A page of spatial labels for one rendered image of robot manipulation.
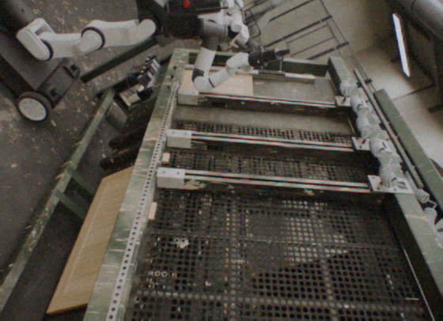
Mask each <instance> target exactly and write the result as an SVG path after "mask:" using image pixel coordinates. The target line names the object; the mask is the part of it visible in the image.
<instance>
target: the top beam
mask: <svg viewBox="0 0 443 321"><path fill-rule="evenodd" d="M328 74H329V75H330V77H331V80H332V81H333V84H334V86H335V90H336V92H337V93H338V95H339V96H340V97H344V95H342V93H341V92H340V82H341V81H347V80H348V79H349V77H350V80H349V82H350V84H352V83H355V82H354V80H353V78H352V77H351V76H350V72H349V70H348V69H347V68H346V66H345V64H344V61H343V59H342V58H339V57H331V56H329V57H328ZM355 88H356V87H355ZM352 92H356V93H351V94H350V95H349V96H346V97H347V98H351V97H354V96H357V93H358V96H357V97H358V98H359V99H363V98H362V94H361V93H360V92H359V90H358V88H356V89H353V91H352ZM363 109H365V110H367V111H368V113H367V115H366V116H365V117H366V118H367V119H368V120H369V124H371V126H372V125H374V124H377V123H376V122H375V120H374V117H373V115H372V113H371V112H370V111H369V107H367V108H363ZM367 111H363V110H361V111H353V110H352V107H351V106H349V107H348V110H347V112H346V115H347V117H348V119H349V120H350V123H351V125H352V127H353V130H354V133H355V135H356V136H357V137H359V138H362V137H361V132H360V131H359V130H358V128H357V126H356V125H357V124H356V121H357V118H358V117H359V116H364V114H365V113H366V112H367ZM377 131H379V132H378V133H380V134H379V136H378V138H379V139H380V140H385V138H384V136H383V134H382V133H381V131H380V128H379V130H378V129H377ZM378 133H377V132H373V133H371V134H370V135H369V136H368V137H367V138H375V137H376V136H377V134H378ZM385 154H388V155H389V156H391V158H392V160H391V162H390V165H392V164H398V163H397V161H396V159H395V157H394V155H393V154H392V152H390V153H386V152H385ZM365 158H366V160H367V162H368V164H369V168H370V171H371V172H372V173H373V175H374V176H379V167H380V166H381V165H384V164H388V162H389V161H390V159H391V158H390V157H387V156H385V155H384V154H383V155H382V156H381V157H375V156H374V155H373V154H372V153H371V152H370V150H369V152H368V154H367V155H366V157H365ZM390 165H389V166H390ZM398 170H399V167H398ZM394 174H395V175H396V176H397V178H405V176H404V174H403V173H402V171H401V169H400V170H399V172H396V171H395V172H394ZM405 179H406V178H405ZM385 194H386V195H385V197H384V204H385V205H386V207H387V209H388V212H389V215H390V217H391V219H392V221H393V223H394V226H395V228H396V231H397V232H398V236H399V238H400V240H401V242H402V244H403V248H404V250H405V252H406V253H407V257H408V259H409V261H410V263H411V268H412V269H413V271H414V272H415V276H416V278H417V280H418V283H419V286H420V288H421V290H422V292H423V296H424V297H425V298H426V302H427V305H428V307H429V309H430V311H431V313H432V316H433V318H434V321H443V249H442V248H441V245H440V243H439V241H438V240H437V237H436V235H435V233H434V232H433V229H432V228H431V226H430V223H428V220H427V218H426V216H425V214H424V212H423V211H422V208H421V206H420V205H419V203H418V201H417V199H416V197H415V195H414V194H398V193H389V192H386V193H385Z"/></svg>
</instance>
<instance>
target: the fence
mask: <svg viewBox="0 0 443 321"><path fill-rule="evenodd" d="M193 67H194V65H188V64H186V66H185V70H193ZM223 68H224V67H218V66H211V67H210V71H209V72H218V71H220V70H222V69H223ZM235 74H240V75H248V76H252V77H254V78H262V79H271V80H280V81H294V82H303V83H311V84H314V81H315V77H314V76H313V75H305V74H298V75H304V77H298V76H297V74H290V73H286V76H280V75H273V74H259V73H258V70H252V71H250V72H245V71H243V70H242V69H235ZM306 76H313V78H310V77H306Z"/></svg>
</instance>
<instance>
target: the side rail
mask: <svg viewBox="0 0 443 321"><path fill-rule="evenodd" d="M198 52H199V50H196V49H190V51H189V54H190V58H189V65H195V60H196V59H197V56H198ZM234 55H236V54H234V53H226V52H218V51H216V54H215V56H214V59H213V61H212V64H211V66H218V67H222V65H224V66H225V65H226V63H227V60H229V59H231V58H232V57H233V56H234ZM263 68H264V66H263ZM263 68H261V67H258V68H253V70H263ZM265 70H272V71H280V60H274V61H271V62H269V63H268V64H267V66H266V67H265ZM327 71H328V63H327V62H319V61H311V60H304V59H288V58H284V60H282V66H281V72H286V73H290V74H312V75H313V76H315V77H325V76H326V73H327Z"/></svg>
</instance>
